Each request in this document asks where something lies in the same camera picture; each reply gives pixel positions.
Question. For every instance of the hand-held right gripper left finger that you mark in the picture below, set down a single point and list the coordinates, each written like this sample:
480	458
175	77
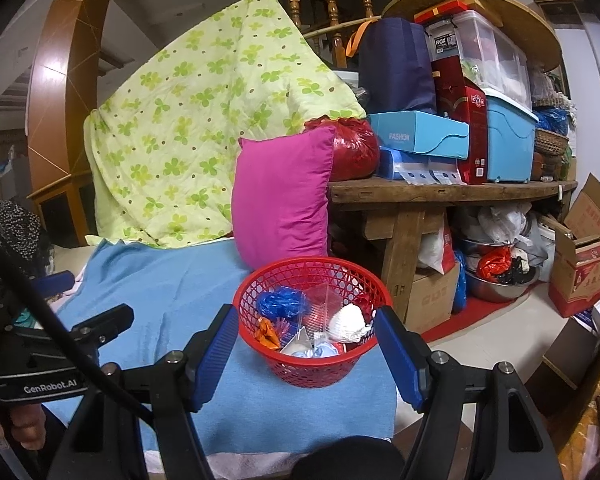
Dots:
215	355

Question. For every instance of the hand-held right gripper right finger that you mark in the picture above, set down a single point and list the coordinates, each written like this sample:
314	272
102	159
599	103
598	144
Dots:
400	360

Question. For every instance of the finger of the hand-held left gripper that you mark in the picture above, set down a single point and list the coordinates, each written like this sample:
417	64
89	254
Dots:
110	320
55	281

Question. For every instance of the orange red plastic bag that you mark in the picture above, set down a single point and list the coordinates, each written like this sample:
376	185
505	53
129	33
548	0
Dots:
269	332

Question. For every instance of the red plastic basket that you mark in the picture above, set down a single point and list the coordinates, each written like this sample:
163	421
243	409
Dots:
325	370

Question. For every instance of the light blue white wrapper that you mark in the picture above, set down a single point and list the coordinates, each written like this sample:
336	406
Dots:
310	351

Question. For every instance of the clear plastic container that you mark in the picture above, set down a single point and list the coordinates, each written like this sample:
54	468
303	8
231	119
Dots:
320	310

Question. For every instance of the person's left hand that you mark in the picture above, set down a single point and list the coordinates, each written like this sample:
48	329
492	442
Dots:
27	425

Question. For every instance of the teal garment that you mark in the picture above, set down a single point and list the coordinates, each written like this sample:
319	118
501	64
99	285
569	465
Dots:
24	317

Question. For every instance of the brown cardboard box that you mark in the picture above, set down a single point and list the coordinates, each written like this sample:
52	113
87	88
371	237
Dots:
430	305

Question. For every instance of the black white speckled garment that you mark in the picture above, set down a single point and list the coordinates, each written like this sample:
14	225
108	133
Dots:
17	230

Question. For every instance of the red floor mat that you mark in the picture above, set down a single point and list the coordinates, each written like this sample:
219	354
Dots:
460	322

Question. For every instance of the wooden glass cabinet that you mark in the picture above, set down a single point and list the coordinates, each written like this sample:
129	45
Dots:
60	210

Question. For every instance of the blue blanket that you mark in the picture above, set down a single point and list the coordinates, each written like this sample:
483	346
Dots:
180	290

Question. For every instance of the long blue plastic bag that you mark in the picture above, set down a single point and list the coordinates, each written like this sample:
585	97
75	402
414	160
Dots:
460	285

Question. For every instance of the steel basin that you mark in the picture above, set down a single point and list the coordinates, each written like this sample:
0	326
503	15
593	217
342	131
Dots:
490	290

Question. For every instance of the white red plastic sack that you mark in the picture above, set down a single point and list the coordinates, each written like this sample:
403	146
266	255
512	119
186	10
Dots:
432	250

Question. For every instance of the brown wooden door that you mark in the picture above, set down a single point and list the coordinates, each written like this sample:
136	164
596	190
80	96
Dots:
0	165

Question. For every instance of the black plastic bag bundle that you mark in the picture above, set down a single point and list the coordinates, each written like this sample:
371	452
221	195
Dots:
517	272

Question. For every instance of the dark wooden board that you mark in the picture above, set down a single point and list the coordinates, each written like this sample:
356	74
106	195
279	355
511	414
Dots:
565	360

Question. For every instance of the old wooden table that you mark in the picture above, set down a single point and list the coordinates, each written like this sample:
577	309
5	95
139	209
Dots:
405	195

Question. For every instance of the pink pillow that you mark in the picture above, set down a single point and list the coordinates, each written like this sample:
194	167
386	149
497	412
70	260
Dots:
280	200

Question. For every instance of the white plastic bag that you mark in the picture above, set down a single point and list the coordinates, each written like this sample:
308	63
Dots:
502	222

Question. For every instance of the blue white dotted pack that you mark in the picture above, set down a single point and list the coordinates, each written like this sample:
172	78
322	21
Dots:
410	167

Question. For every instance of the curved wooden pillar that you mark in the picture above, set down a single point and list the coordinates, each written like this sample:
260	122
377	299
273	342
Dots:
65	85

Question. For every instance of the open red cardboard box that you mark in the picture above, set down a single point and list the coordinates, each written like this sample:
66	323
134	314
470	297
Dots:
580	270

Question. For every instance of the yellow patterned cloth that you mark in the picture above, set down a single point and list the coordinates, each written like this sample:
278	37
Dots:
590	435

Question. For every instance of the green clover print quilt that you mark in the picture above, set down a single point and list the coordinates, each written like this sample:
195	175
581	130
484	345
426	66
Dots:
190	125

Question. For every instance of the shiny red filled bag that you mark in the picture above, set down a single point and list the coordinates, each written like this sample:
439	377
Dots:
352	150

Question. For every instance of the light blue cardboard box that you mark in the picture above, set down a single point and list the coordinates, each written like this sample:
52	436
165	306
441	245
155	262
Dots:
415	132

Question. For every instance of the red gift box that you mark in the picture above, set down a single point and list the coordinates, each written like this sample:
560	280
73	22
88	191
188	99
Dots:
467	130

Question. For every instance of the light blue plastic bin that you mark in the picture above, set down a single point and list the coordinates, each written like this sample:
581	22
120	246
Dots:
510	140

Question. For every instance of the wicker basket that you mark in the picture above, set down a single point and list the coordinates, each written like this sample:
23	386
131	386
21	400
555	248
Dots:
550	142

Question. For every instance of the blue plastic bag bundle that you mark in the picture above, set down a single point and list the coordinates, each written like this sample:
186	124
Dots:
552	121

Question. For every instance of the clear plastic storage box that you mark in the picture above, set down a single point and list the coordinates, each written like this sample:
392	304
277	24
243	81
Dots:
490	55

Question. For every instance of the wooden stair balustrade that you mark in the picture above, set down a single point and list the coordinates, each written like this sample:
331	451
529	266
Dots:
332	10

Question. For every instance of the round wooden board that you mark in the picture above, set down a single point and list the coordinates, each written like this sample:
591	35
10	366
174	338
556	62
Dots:
525	25

